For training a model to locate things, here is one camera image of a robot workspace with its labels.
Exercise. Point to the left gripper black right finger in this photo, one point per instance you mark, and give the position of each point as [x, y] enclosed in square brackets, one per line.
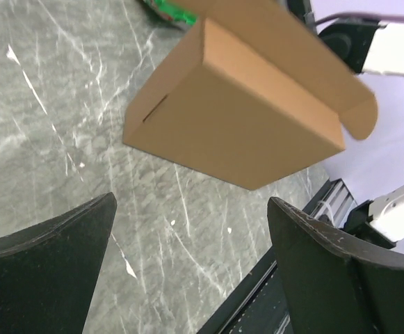
[333, 281]

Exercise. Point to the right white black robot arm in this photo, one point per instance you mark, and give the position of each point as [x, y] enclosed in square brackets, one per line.
[368, 177]

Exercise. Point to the green Chuba chips bag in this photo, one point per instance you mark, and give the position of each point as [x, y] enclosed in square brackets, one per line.
[171, 12]

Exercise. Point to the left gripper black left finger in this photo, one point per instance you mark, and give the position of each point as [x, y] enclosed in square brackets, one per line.
[49, 271]

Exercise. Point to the aluminium frame rail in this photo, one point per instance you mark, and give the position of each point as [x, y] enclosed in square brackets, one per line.
[335, 205]

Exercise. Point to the brown cardboard box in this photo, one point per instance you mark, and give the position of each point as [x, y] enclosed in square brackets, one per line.
[249, 95]

